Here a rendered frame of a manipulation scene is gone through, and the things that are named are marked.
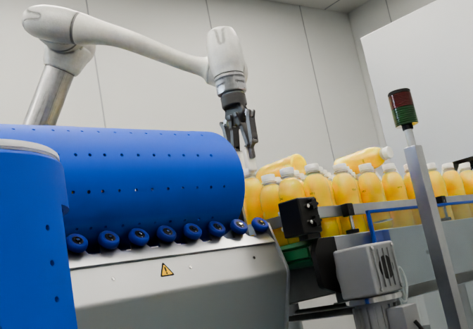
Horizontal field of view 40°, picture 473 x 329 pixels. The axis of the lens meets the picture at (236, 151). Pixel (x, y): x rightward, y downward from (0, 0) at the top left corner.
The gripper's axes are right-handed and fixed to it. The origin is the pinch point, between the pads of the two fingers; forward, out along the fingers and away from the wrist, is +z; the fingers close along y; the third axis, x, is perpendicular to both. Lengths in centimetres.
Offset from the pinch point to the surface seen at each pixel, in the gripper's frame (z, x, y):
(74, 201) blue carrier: 12, -65, 16
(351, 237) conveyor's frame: 27.2, 8.3, 24.9
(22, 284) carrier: 30, -97, 58
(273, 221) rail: 19.3, -4.3, 10.3
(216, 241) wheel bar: 22.9, -27.8, 13.0
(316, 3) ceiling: -223, 369, -226
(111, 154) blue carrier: 3, -55, 16
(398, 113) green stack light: -3.1, 23.5, 37.8
